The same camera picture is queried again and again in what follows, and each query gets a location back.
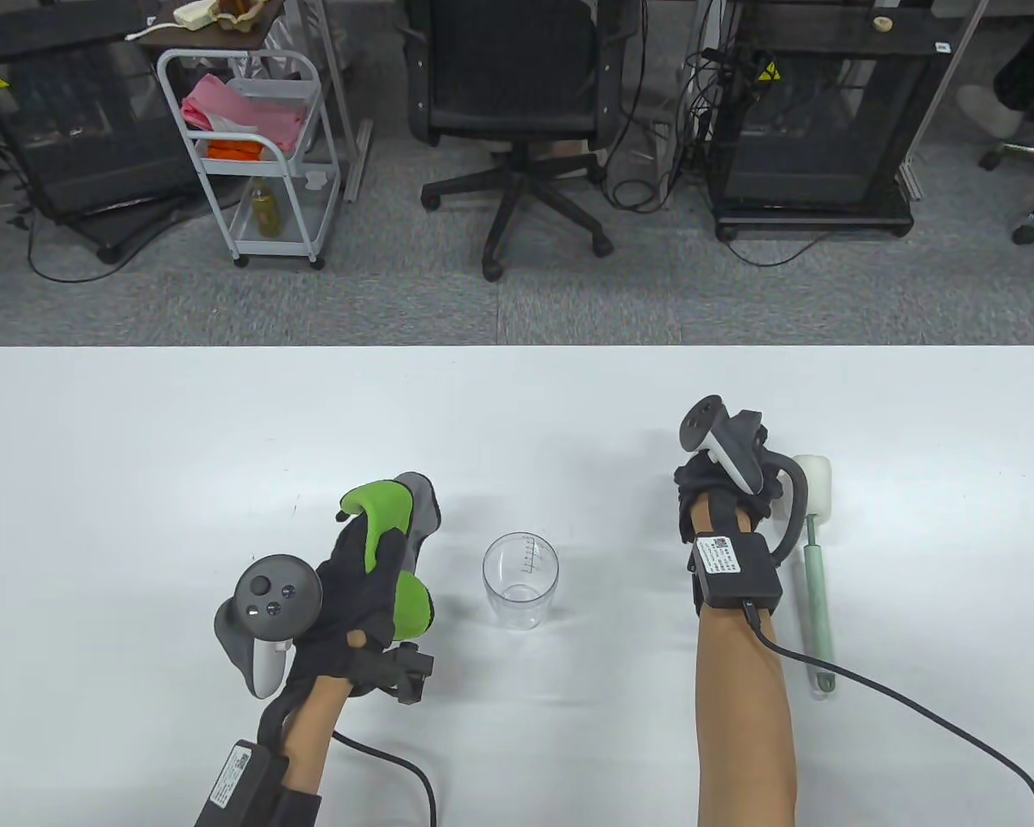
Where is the person's left hand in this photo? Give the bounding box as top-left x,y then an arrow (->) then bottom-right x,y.
289,508 -> 408,686

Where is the person's right hand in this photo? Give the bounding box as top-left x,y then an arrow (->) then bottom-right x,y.
674,455 -> 787,545

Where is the green and grey bottle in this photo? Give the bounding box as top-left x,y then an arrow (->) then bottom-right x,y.
339,471 -> 442,644

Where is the person's right forearm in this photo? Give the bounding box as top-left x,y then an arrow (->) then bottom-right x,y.
688,495 -> 804,827

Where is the black left forearm box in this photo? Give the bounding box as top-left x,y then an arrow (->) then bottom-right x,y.
195,739 -> 323,827

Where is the person's left forearm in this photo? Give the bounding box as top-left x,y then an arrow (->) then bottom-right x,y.
277,676 -> 354,798

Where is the grey left hand controller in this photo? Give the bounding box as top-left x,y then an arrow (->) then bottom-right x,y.
213,553 -> 324,700

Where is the grey hand controller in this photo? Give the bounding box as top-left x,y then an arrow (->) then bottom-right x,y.
678,395 -> 773,497
213,553 -> 324,700

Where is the clear plastic measuring cup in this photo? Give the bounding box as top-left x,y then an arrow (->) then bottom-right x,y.
483,532 -> 560,632

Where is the black right wrist box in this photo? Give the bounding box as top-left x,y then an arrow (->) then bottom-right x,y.
687,533 -> 784,616

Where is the grey right hand controller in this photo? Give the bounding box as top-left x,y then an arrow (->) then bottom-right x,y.
678,395 -> 773,497

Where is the yellow drink bottle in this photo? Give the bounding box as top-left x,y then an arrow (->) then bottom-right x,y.
250,177 -> 278,239

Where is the white rolling cart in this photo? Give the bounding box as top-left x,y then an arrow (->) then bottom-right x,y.
156,48 -> 346,270

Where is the pink cloth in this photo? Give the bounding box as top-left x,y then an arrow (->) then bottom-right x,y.
180,73 -> 308,149

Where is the black office chair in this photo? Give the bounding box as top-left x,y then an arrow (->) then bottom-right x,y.
401,0 -> 632,283

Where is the black mesh cabinet tilted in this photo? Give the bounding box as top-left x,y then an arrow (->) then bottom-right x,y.
0,33 -> 216,264

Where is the beige item on side table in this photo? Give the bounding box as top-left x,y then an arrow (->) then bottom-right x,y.
126,0 -> 221,41

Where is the black mesh cabinet upright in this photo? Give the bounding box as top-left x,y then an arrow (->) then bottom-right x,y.
705,0 -> 950,243

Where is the silver chair base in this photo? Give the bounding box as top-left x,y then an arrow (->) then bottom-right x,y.
977,140 -> 1034,247

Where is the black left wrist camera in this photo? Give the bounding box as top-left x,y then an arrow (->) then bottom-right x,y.
349,642 -> 437,708

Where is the green handled sponge brush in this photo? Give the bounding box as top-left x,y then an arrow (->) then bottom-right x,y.
791,456 -> 838,700

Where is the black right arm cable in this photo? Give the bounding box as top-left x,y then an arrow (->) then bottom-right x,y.
744,455 -> 1034,827

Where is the bundle of black floor cables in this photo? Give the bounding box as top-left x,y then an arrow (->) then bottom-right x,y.
603,0 -> 742,216

